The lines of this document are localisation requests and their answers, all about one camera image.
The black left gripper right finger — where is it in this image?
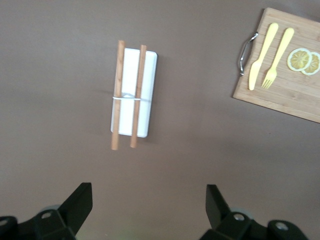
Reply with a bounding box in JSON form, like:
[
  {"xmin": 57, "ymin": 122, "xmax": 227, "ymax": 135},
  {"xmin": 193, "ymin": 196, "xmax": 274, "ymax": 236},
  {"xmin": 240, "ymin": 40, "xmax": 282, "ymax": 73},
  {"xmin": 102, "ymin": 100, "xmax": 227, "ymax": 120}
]
[{"xmin": 199, "ymin": 184, "xmax": 313, "ymax": 240}]

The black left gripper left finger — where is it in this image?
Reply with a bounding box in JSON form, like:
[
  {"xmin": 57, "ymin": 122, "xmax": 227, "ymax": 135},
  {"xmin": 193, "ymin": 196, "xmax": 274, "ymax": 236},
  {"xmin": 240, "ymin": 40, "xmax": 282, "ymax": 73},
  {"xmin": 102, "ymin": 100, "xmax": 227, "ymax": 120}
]
[{"xmin": 0, "ymin": 182, "xmax": 94, "ymax": 240}]

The bamboo cutting board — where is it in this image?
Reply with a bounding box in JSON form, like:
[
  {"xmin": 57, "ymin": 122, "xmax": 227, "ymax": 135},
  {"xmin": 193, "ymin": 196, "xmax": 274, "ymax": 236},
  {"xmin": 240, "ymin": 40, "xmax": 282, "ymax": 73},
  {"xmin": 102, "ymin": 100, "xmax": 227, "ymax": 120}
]
[{"xmin": 232, "ymin": 7, "xmax": 320, "ymax": 124}]

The brown wooden rod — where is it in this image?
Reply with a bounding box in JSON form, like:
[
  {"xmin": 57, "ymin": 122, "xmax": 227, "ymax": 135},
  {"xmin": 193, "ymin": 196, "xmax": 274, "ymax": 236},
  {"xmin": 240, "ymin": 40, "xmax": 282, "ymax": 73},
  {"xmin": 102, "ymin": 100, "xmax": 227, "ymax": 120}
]
[
  {"xmin": 111, "ymin": 39, "xmax": 126, "ymax": 151},
  {"xmin": 129, "ymin": 44, "xmax": 148, "ymax": 148}
]

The white rectangular tray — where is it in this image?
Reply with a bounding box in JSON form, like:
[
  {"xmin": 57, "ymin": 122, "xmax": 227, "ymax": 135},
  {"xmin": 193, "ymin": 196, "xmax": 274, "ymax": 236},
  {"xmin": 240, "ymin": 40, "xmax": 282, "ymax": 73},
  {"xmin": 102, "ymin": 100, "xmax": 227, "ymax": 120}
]
[{"xmin": 110, "ymin": 48, "xmax": 158, "ymax": 138}]

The yellow plastic fork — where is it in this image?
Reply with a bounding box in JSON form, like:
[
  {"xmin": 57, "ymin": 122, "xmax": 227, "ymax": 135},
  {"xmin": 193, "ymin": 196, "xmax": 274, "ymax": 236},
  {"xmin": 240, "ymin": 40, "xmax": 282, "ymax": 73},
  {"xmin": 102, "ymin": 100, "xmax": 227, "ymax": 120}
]
[{"xmin": 261, "ymin": 27, "xmax": 295, "ymax": 90}]

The lemon slice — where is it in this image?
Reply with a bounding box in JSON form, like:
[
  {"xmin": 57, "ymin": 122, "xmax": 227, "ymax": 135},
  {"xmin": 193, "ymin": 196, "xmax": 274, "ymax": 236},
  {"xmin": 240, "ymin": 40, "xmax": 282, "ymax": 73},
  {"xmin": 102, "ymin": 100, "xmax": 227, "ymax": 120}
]
[
  {"xmin": 286, "ymin": 47, "xmax": 312, "ymax": 73},
  {"xmin": 301, "ymin": 51, "xmax": 320, "ymax": 76}
]

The yellow plastic knife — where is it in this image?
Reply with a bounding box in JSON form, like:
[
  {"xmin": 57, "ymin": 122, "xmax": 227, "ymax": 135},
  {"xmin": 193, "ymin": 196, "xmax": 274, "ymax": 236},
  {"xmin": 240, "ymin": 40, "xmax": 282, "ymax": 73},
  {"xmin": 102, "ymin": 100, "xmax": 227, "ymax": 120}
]
[{"xmin": 248, "ymin": 22, "xmax": 279, "ymax": 91}]

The white wire band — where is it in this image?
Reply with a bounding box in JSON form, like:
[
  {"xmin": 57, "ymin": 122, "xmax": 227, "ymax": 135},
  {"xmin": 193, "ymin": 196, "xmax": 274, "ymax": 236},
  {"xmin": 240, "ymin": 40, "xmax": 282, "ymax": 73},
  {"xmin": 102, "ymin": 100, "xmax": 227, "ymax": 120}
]
[{"xmin": 112, "ymin": 94, "xmax": 152, "ymax": 102}]

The metal board handle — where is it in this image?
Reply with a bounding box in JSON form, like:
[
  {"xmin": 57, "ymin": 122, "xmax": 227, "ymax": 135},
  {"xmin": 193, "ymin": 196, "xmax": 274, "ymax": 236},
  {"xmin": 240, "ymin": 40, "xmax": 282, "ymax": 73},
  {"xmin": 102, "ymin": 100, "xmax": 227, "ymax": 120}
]
[{"xmin": 236, "ymin": 31, "xmax": 259, "ymax": 76}]

